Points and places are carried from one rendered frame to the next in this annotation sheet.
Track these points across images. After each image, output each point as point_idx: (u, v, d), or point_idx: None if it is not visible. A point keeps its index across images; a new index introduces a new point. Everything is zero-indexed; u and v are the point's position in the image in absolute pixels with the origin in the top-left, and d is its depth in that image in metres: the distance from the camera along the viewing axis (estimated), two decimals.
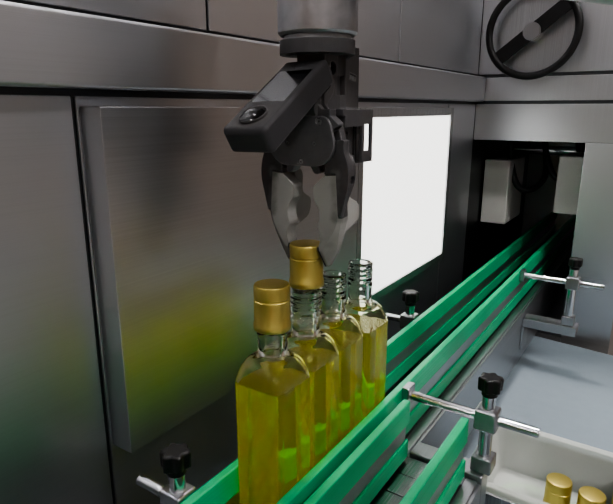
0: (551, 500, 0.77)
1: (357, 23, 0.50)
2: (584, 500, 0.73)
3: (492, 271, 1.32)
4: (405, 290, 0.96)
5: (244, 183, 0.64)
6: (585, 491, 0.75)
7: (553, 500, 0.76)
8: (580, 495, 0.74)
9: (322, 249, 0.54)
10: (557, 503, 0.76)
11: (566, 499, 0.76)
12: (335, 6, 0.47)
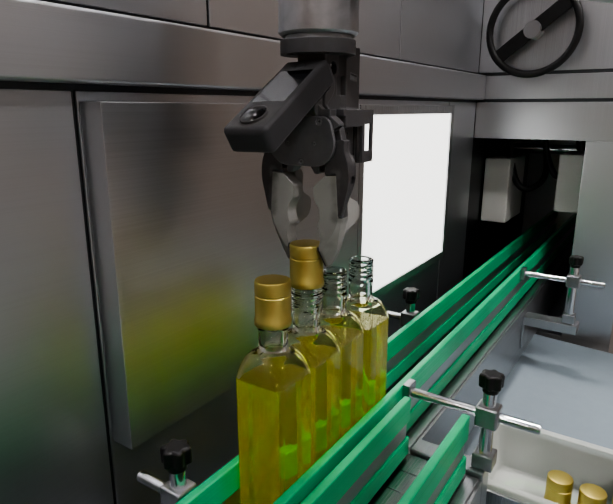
0: (552, 497, 0.76)
1: (358, 23, 0.50)
2: (585, 497, 0.73)
3: (492, 269, 1.32)
4: (406, 288, 0.96)
5: (245, 179, 0.64)
6: (586, 488, 0.74)
7: (554, 497, 0.76)
8: (581, 492, 0.74)
9: (322, 249, 0.54)
10: (558, 500, 0.76)
11: (567, 496, 0.76)
12: (336, 6, 0.47)
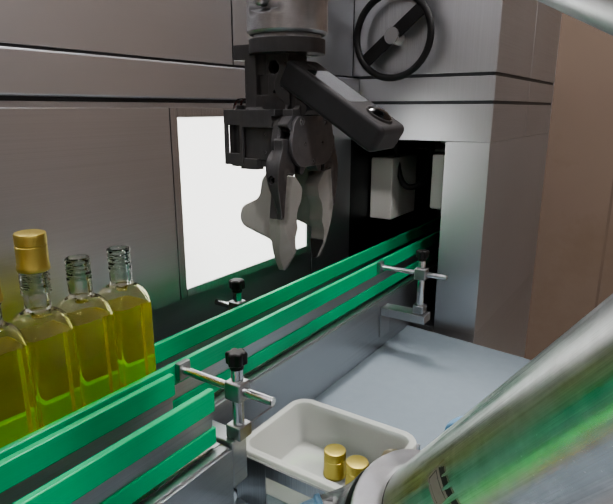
0: (326, 468, 0.83)
1: None
2: (347, 467, 0.80)
3: (360, 263, 1.39)
4: (233, 278, 1.03)
5: (10, 176, 0.71)
6: (352, 459, 0.81)
7: (327, 468, 0.83)
8: (346, 462, 0.81)
9: (315, 242, 0.57)
10: (330, 470, 0.83)
11: (338, 467, 0.83)
12: None
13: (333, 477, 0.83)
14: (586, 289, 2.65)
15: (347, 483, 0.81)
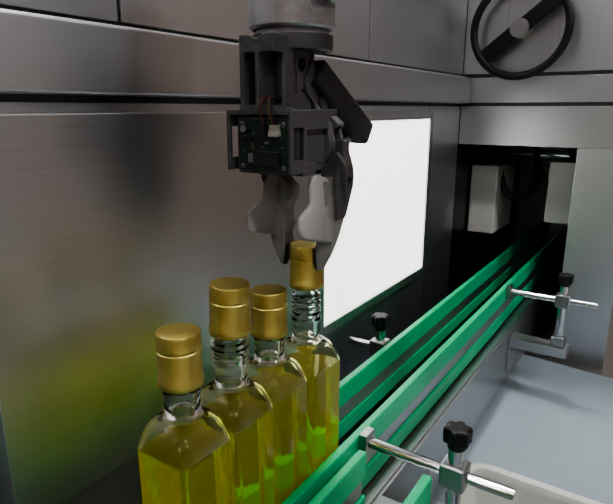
0: (279, 320, 0.50)
1: None
2: None
3: (477, 286, 1.23)
4: (375, 313, 0.87)
5: (169, 201, 0.55)
6: (302, 245, 0.54)
7: (281, 317, 0.50)
8: (308, 248, 0.53)
9: (289, 246, 0.55)
10: (285, 318, 0.51)
11: (286, 307, 0.52)
12: None
13: (286, 327, 0.51)
14: None
15: (315, 277, 0.54)
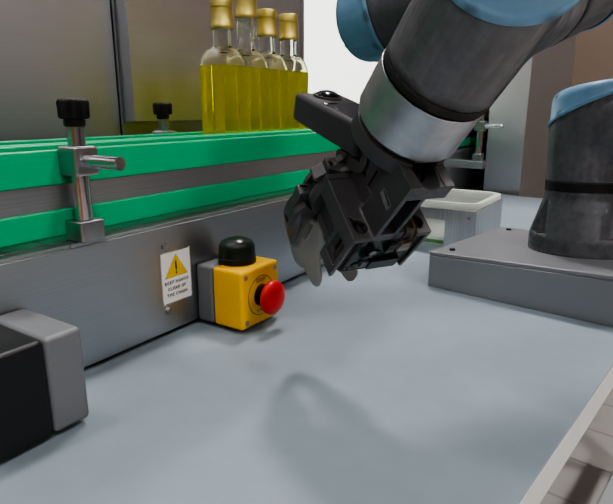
0: (272, 24, 0.92)
1: (375, 125, 0.35)
2: (293, 15, 0.95)
3: None
4: None
5: None
6: (285, 13, 0.96)
7: (273, 23, 0.92)
8: (288, 13, 0.95)
9: None
10: (275, 25, 0.92)
11: (276, 22, 0.93)
12: (370, 77, 0.36)
13: (276, 32, 0.93)
14: None
15: (293, 32, 0.96)
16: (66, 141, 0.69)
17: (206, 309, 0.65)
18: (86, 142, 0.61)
